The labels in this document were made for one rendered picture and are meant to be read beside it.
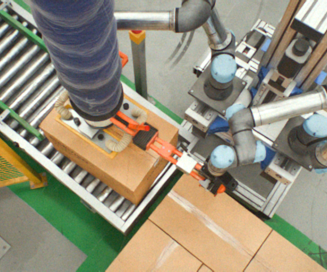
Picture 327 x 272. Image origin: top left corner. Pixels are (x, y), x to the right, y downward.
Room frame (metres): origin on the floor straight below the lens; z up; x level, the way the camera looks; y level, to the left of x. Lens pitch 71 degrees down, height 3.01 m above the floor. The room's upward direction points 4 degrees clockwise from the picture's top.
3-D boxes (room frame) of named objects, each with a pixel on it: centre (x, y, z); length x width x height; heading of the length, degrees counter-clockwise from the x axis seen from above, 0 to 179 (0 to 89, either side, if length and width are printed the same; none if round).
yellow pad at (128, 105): (0.81, 0.25, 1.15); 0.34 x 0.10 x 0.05; 59
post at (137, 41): (1.29, 0.19, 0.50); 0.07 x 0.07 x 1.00; 55
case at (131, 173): (0.74, 0.29, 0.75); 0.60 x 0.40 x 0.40; 59
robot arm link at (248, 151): (0.48, -0.29, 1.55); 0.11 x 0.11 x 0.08; 16
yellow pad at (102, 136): (0.65, 0.35, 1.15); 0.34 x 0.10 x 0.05; 59
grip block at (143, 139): (0.60, 0.09, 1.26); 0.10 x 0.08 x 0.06; 149
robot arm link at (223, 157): (0.43, -0.20, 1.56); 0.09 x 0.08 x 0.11; 106
